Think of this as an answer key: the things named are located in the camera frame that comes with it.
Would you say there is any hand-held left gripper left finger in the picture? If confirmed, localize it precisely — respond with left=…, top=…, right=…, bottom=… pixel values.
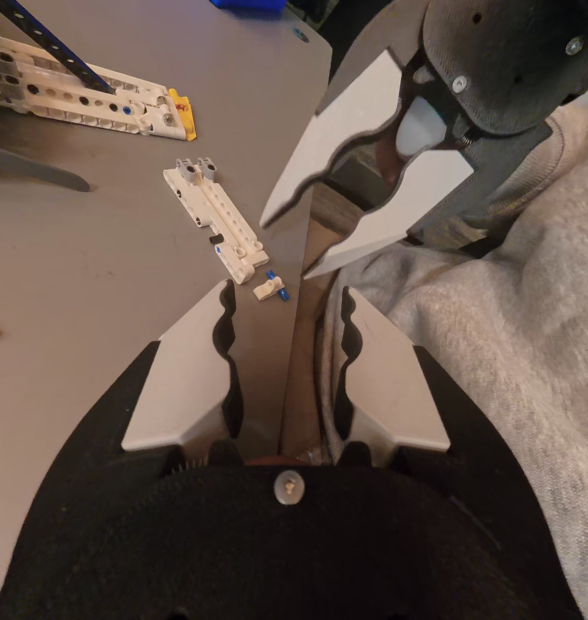
left=121, top=278, right=244, bottom=456

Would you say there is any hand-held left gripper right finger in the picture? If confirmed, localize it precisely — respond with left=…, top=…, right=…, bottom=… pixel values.
left=334, top=286, right=451, bottom=458

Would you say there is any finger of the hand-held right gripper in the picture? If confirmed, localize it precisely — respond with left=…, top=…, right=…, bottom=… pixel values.
left=259, top=48, right=405, bottom=229
left=303, top=148, right=476, bottom=282

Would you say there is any white connector with blue pin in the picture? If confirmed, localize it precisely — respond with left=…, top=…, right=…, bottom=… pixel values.
left=253, top=270, right=291, bottom=303

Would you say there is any white lego beam assembly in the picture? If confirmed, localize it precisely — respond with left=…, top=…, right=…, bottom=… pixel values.
left=163, top=156, right=270, bottom=285

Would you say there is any lego helicopter model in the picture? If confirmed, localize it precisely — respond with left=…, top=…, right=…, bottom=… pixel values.
left=0, top=0, right=198, bottom=193

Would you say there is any person's right forearm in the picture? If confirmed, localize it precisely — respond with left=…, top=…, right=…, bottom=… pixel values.
left=488, top=99, right=588, bottom=233

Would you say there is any blue plastic bin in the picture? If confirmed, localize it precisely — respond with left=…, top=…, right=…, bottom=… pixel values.
left=211, top=0, right=286, bottom=10

